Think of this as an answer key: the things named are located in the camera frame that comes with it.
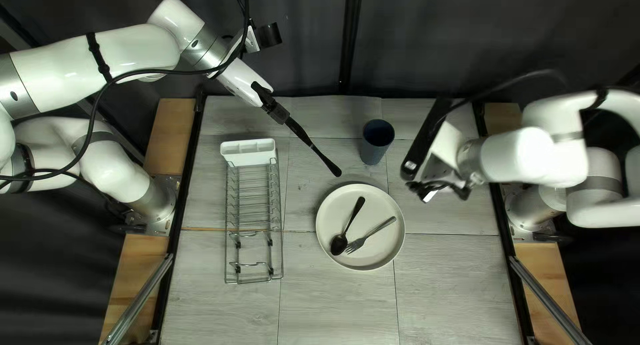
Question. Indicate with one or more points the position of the black fork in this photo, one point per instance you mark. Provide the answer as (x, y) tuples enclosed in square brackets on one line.
[(370, 233)]

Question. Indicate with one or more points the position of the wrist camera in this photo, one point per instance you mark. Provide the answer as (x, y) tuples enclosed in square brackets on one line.
[(425, 140), (270, 35)]

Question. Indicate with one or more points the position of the black knife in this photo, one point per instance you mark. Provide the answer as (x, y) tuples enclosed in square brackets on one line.
[(320, 155)]

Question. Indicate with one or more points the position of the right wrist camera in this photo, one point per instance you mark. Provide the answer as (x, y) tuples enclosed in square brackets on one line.
[(425, 140)]

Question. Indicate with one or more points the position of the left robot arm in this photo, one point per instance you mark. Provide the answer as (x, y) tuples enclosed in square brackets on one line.
[(60, 70)]

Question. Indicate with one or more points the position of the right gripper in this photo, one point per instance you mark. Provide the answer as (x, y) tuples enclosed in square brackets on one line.
[(445, 160)]

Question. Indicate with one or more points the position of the black spoon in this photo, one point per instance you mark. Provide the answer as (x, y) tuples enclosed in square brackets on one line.
[(339, 244)]

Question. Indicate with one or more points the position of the dark blue cup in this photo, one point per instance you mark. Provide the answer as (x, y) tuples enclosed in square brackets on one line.
[(376, 145)]

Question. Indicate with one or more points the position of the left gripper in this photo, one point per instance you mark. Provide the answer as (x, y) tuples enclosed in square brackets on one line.
[(240, 83)]

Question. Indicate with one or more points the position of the pale round plate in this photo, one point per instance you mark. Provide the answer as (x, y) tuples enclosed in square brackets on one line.
[(370, 205)]

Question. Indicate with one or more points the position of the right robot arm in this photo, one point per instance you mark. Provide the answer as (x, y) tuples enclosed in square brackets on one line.
[(530, 155)]

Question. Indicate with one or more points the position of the white cutlery holder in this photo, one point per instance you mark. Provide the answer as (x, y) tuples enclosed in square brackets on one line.
[(248, 157)]

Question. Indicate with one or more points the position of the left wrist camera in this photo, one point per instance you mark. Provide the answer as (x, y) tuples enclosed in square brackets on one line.
[(270, 35)]

